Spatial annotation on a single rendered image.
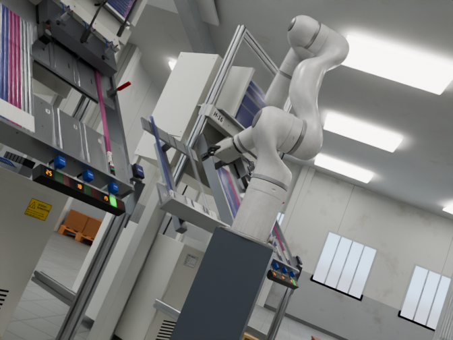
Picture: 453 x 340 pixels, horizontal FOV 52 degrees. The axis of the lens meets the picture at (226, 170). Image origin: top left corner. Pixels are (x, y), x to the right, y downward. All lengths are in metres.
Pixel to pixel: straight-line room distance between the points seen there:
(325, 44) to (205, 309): 0.95
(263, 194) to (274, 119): 0.23
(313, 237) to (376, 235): 1.42
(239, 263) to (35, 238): 0.83
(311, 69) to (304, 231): 9.58
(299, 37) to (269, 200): 0.59
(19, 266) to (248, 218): 0.89
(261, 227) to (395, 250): 9.97
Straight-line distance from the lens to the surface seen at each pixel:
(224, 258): 1.34
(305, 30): 1.65
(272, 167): 1.40
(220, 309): 1.34
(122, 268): 1.92
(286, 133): 1.43
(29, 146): 1.40
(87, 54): 1.87
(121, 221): 1.66
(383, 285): 11.19
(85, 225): 7.94
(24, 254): 1.85
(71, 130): 1.56
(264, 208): 1.38
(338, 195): 11.24
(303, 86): 1.54
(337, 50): 1.66
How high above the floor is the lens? 0.62
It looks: 10 degrees up
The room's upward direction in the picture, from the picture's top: 23 degrees clockwise
